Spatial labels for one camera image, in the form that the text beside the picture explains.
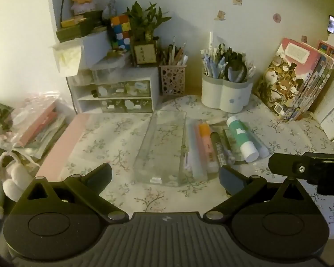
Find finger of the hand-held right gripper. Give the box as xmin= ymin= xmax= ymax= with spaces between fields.
xmin=268 ymin=152 xmax=319 ymax=184

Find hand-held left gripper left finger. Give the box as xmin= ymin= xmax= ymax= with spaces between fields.
xmin=10 ymin=163 xmax=129 ymax=224

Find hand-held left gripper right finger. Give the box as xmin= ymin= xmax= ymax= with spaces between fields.
xmin=203 ymin=166 xmax=322 ymax=224

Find dark green marker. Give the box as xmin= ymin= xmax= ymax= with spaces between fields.
xmin=210 ymin=131 xmax=229 ymax=170

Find frosted pale tube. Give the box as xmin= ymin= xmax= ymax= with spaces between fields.
xmin=188 ymin=119 xmax=209 ymax=184

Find green white glue stick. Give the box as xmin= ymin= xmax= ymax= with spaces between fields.
xmin=226 ymin=116 xmax=259 ymax=163

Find orange highlighter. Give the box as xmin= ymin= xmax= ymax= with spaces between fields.
xmin=198 ymin=123 xmax=219 ymax=173

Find clear plastic pencil box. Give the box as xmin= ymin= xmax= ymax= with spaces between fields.
xmin=133 ymin=110 xmax=187 ymax=187

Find patterned blue pen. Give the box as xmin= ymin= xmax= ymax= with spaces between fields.
xmin=223 ymin=140 xmax=236 ymax=165

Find pale white glue stick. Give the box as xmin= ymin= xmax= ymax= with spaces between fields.
xmin=252 ymin=133 xmax=270 ymax=158

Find floral tablecloth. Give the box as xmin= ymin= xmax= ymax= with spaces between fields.
xmin=39 ymin=95 xmax=334 ymax=240

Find pink lidded box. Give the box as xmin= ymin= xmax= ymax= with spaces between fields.
xmin=39 ymin=114 xmax=90 ymax=177

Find white flower-shaped pen holder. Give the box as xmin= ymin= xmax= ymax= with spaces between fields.
xmin=201 ymin=72 xmax=254 ymax=113

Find white drawer organizer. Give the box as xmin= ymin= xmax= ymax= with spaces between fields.
xmin=67 ymin=67 xmax=160 ymax=114

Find clear plastic bag of papers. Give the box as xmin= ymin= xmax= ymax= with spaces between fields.
xmin=0 ymin=92 xmax=70 ymax=163

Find white plush toy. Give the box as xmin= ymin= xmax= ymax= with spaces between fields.
xmin=0 ymin=152 xmax=35 ymax=203

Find row of colourful thin books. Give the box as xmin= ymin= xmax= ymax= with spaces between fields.
xmin=291 ymin=40 xmax=334 ymax=121

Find black magnifying glass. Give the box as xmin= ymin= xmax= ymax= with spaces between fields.
xmin=224 ymin=57 xmax=248 ymax=83

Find clear lidded container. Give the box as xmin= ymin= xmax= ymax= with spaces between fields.
xmin=90 ymin=57 xmax=130 ymax=85

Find pink perforated pen holder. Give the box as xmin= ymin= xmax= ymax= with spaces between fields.
xmin=159 ymin=65 xmax=187 ymax=96

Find bunch of blue white pens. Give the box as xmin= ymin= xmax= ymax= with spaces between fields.
xmin=200 ymin=31 xmax=257 ymax=84

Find white crumpled plastic bag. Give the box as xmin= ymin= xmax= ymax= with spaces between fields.
xmin=51 ymin=43 xmax=83 ymax=77

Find bunch of pencils and brushes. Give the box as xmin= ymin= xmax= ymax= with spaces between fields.
xmin=160 ymin=36 xmax=189 ymax=67

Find colourful puzzle cube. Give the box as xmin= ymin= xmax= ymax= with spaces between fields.
xmin=109 ymin=14 xmax=132 ymax=51

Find dark green box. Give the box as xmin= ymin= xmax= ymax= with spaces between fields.
xmin=56 ymin=10 xmax=104 ymax=43

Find small yellow box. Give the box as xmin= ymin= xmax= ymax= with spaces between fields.
xmin=61 ymin=15 xmax=87 ymax=28

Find potted bamboo plant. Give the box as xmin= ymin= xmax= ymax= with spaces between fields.
xmin=125 ymin=1 xmax=171 ymax=67

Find clear hanging ornament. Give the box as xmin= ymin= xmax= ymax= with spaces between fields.
xmin=103 ymin=0 xmax=117 ymax=20

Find dark hanging cord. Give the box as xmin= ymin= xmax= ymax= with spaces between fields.
xmin=58 ymin=0 xmax=67 ymax=23

